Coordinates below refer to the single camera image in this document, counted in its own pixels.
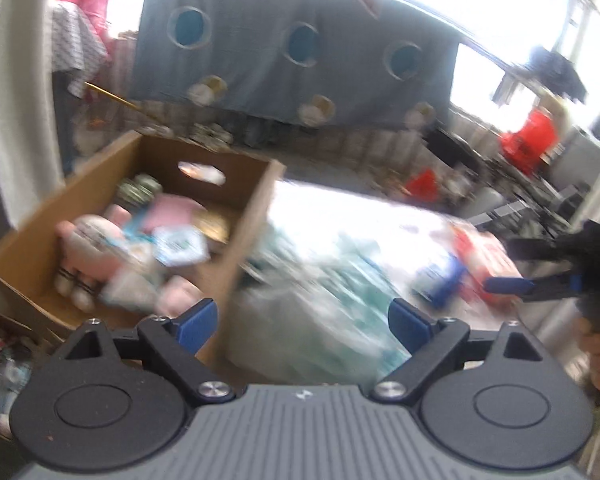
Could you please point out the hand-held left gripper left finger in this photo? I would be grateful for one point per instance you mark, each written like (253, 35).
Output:
(197, 322)

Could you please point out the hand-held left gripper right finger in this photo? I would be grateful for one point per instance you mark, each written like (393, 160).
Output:
(410, 322)

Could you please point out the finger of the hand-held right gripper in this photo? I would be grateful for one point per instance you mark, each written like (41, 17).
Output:
(535, 249)
(510, 286)

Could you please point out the blue white carton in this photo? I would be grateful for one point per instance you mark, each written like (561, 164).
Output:
(440, 277)

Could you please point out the white plastic packet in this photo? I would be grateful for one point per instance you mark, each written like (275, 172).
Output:
(130, 287)

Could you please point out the blue white packet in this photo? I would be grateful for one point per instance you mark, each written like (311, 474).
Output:
(180, 245)

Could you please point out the pink towel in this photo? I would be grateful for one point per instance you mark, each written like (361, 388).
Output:
(175, 210)

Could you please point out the pink plush toy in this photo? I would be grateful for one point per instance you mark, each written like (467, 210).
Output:
(95, 250)

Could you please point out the green scrunchie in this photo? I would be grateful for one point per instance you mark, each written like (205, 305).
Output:
(140, 190)

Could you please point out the brown cardboard box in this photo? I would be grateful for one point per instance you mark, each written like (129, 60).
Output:
(30, 260)

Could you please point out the red white packet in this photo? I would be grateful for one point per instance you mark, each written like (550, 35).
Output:
(485, 255)

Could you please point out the black wheelchair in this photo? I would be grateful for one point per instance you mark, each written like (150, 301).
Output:
(530, 200)

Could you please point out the white green plastic bag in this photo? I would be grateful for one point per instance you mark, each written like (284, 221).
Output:
(320, 310)

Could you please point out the large red plastic bag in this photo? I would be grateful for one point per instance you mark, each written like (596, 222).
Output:
(527, 137)

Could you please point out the printed bed sheet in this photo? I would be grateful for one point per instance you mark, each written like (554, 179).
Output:
(355, 210)

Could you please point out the small red plastic bag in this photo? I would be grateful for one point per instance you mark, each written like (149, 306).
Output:
(421, 185)

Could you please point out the black padded seat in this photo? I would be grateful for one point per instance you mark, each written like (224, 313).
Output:
(452, 147)

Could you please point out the dark hanging clothes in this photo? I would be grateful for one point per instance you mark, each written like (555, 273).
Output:
(550, 75)

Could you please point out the yellow stick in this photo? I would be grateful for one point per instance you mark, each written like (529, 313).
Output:
(112, 96)

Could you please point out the white curtain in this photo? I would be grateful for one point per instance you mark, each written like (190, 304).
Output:
(20, 135)

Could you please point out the blue dotted hanging bedsheet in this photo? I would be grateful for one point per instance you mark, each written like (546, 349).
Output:
(260, 35)

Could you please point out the white star print cloth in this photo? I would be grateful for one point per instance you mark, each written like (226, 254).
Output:
(75, 45)

